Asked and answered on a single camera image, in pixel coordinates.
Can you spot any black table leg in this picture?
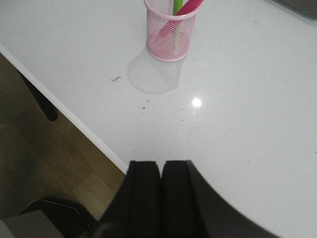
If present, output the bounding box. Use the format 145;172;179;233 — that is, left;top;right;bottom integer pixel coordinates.
19;72;58;121

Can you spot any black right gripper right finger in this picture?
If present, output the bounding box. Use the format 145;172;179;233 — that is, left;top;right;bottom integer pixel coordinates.
161;160;276;238

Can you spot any pink mesh pen holder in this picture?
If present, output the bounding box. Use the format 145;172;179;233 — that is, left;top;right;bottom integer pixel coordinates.
144;0;199;62

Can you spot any pink red pen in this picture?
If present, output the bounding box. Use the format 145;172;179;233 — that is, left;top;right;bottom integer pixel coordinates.
159;0;203;37

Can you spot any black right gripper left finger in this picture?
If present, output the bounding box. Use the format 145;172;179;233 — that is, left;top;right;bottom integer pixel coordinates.
93;161;161;238

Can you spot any green pen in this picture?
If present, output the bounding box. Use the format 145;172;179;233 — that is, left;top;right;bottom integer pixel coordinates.
172;0;184;50

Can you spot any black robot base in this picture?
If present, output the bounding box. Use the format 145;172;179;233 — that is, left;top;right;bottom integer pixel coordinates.
20;197;97;238

